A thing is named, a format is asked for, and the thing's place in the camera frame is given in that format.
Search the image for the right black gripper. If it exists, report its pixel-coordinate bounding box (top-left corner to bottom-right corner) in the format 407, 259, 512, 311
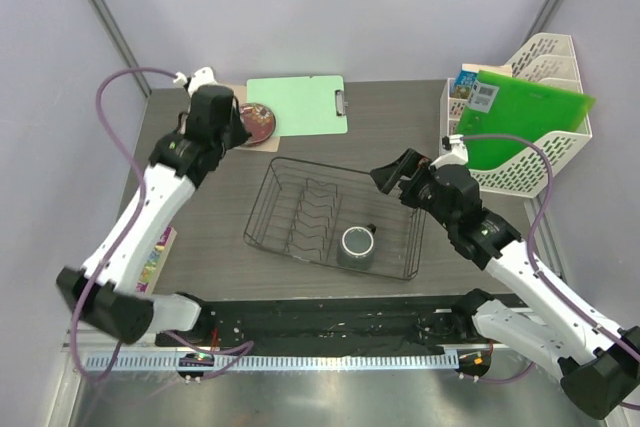
370, 148, 457, 230

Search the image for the red floral plate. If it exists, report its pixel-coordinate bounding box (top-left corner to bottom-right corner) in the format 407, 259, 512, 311
238, 101, 279, 142

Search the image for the black wire dish rack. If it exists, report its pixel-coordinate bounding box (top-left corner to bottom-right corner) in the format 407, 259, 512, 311
244, 157, 426, 281

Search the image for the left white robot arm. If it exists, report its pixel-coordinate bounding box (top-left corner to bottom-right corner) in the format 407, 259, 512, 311
56, 85, 248, 346

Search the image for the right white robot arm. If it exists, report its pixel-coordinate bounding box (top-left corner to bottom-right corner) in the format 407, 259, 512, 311
370, 149, 639, 420

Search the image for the beige folder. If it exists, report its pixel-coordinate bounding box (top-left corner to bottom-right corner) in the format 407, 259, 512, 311
227, 84, 280, 152

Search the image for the grey ceramic mug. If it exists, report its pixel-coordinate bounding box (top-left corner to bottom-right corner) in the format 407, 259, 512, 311
336, 224, 377, 271

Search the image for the green clipboard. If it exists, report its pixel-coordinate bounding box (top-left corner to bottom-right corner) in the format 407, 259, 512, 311
246, 75, 348, 137

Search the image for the blue booklet in organizer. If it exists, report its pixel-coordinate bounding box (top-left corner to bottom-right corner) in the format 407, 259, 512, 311
450, 63, 480, 100

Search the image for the green plastic folder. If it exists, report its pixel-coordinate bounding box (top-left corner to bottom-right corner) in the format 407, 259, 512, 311
455, 71, 596, 143

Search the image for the purple treehouse book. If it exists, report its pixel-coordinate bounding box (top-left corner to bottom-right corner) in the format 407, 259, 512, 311
136, 226, 177, 295

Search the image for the white file organizer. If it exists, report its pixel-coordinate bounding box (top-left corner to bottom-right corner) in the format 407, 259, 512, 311
440, 33, 595, 198

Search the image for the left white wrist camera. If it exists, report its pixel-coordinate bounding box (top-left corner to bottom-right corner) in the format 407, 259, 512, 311
173, 67, 218, 96

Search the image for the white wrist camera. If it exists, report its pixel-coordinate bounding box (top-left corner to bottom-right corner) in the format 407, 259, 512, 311
173, 67, 218, 96
430, 134, 468, 170

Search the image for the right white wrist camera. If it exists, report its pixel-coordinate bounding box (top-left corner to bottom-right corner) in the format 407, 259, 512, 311
430, 134, 468, 170

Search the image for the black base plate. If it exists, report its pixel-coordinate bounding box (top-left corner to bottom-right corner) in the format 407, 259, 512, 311
177, 295, 488, 357

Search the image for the white slotted cable duct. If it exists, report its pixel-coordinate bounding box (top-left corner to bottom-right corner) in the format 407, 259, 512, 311
84, 352, 459, 372

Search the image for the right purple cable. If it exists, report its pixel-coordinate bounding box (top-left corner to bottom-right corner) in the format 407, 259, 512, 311
462, 134, 640, 408

